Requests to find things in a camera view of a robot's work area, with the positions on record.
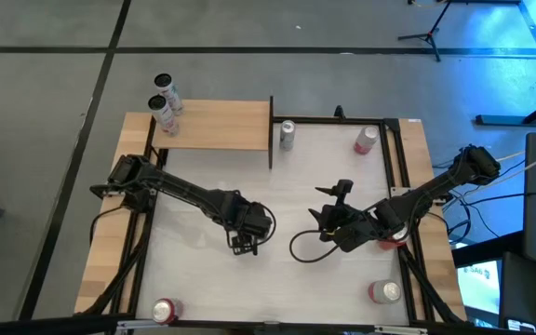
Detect white cable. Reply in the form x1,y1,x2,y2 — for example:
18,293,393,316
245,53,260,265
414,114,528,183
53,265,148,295
462,139,536,196

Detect black tripod stand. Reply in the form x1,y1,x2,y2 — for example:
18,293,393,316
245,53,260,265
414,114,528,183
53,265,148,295
396,0,453,63

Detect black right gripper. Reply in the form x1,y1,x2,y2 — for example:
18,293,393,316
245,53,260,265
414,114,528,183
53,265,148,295
307,179,382,254

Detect black aluminium rig frame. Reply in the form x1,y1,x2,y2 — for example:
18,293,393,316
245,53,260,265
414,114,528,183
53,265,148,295
75,104,467,335

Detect computer monitor screen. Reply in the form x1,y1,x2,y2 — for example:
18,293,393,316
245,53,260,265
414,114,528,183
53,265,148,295
456,258,504,329

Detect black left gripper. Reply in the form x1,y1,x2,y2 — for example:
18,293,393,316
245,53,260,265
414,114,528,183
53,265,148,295
221,190,275,257

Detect silver aluminium bar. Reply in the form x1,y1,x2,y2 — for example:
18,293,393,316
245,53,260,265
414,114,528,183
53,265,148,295
373,325,430,335
116,319,170,330

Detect black stand base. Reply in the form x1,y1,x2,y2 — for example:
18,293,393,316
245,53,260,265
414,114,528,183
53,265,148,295
475,90,536,127

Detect black floor cable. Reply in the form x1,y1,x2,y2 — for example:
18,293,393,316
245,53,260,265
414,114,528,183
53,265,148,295
435,157,536,243

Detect tall white can pink band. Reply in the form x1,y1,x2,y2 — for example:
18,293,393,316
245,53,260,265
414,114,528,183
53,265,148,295
153,73,185,116

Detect wooden shelf black metal frame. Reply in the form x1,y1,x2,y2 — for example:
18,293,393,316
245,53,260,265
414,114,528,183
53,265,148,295
151,95,275,169

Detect white and red soda can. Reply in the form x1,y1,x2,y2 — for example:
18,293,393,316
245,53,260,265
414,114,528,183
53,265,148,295
151,298,184,326
368,279,403,305
353,125,381,155

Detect tall white can palm print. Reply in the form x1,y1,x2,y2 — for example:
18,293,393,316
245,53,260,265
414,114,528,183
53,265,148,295
147,94,180,138

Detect blue silver Red Bull can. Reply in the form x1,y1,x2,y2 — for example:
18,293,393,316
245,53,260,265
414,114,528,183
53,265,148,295
279,119,297,152

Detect orange Fanta can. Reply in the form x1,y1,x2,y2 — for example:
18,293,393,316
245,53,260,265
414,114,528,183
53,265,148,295
378,227,409,251

